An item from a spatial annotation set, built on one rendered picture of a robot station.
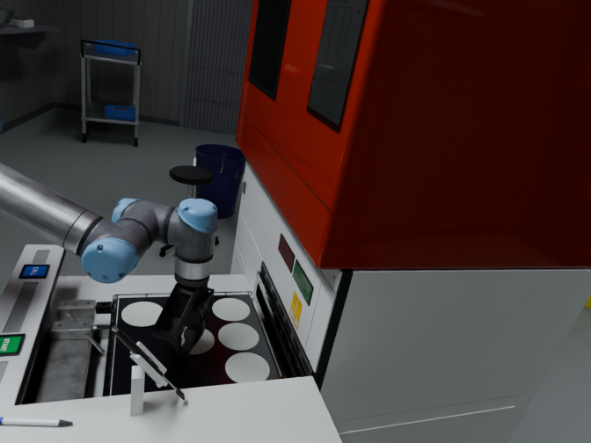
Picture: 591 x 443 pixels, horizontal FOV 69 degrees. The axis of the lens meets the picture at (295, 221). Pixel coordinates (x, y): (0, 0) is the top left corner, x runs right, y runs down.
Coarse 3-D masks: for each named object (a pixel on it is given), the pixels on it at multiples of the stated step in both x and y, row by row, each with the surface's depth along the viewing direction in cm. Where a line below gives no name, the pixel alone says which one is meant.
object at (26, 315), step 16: (32, 256) 109; (48, 256) 110; (16, 272) 102; (48, 272) 104; (16, 288) 97; (32, 288) 98; (48, 288) 99; (0, 304) 91; (16, 304) 93; (32, 304) 93; (0, 320) 87; (16, 320) 88; (32, 320) 89; (32, 336) 85; (0, 368) 77; (16, 368) 77; (0, 384) 74; (16, 384) 74; (0, 400) 71
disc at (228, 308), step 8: (216, 304) 115; (224, 304) 116; (232, 304) 116; (240, 304) 117; (216, 312) 112; (224, 312) 112; (232, 312) 113; (240, 312) 114; (248, 312) 114; (232, 320) 110
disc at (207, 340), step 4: (204, 332) 104; (208, 332) 104; (204, 336) 103; (208, 336) 103; (212, 336) 103; (184, 340) 100; (200, 340) 101; (204, 340) 101; (208, 340) 102; (212, 340) 102; (196, 344) 100; (200, 344) 100; (204, 344) 100; (208, 344) 101; (212, 344) 101; (196, 348) 98; (200, 348) 99; (204, 348) 99; (208, 348) 99; (192, 352) 97; (196, 352) 97; (200, 352) 97
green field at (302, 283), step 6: (294, 270) 100; (300, 270) 96; (294, 276) 100; (300, 276) 96; (300, 282) 96; (306, 282) 93; (300, 288) 96; (306, 288) 93; (306, 294) 92; (306, 300) 92
